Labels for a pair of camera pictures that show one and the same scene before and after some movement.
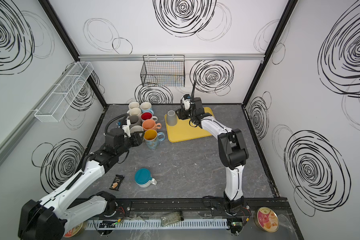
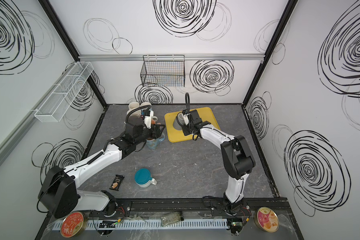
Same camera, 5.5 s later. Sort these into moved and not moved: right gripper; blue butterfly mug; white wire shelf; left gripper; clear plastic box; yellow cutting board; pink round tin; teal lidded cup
Moved: left gripper; right gripper
Not moved: white wire shelf; blue butterfly mug; pink round tin; teal lidded cup; yellow cutting board; clear plastic box
